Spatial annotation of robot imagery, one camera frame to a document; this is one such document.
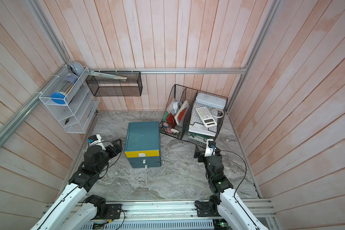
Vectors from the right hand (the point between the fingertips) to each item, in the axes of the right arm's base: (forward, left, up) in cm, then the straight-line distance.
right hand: (204, 143), depth 81 cm
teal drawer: (-9, +35, -12) cm, 38 cm away
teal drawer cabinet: (-5, +34, +6) cm, 35 cm away
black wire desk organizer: (+19, +5, +4) cm, 20 cm away
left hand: (-3, +50, +3) cm, 50 cm away
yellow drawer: (-9, +34, +4) cm, 36 cm away
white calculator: (+16, -2, +5) cm, 17 cm away
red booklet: (+27, +20, -10) cm, 36 cm away
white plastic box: (+30, -7, +6) cm, 32 cm away
